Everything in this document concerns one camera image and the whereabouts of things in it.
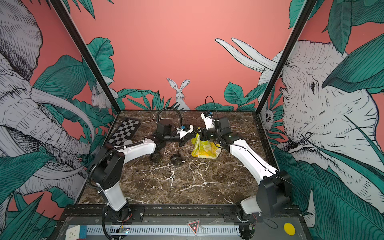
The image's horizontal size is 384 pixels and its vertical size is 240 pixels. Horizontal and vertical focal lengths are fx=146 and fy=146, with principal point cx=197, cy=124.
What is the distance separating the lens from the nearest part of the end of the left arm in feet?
2.31

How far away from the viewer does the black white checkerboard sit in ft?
3.28

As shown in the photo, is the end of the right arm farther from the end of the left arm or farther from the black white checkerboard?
the black white checkerboard
